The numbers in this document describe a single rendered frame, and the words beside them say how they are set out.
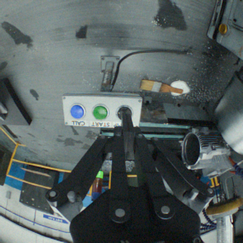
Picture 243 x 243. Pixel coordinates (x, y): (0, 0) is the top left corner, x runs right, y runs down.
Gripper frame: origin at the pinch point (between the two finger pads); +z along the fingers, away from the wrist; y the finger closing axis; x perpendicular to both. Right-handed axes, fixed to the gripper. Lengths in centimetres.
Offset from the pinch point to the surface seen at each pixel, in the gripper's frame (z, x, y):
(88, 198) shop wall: 266, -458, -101
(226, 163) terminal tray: 13, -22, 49
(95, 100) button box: 7.7, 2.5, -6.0
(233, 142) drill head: 4.8, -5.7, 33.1
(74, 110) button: 6.9, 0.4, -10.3
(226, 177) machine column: 16, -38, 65
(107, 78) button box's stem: 20.6, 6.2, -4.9
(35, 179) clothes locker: 278, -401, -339
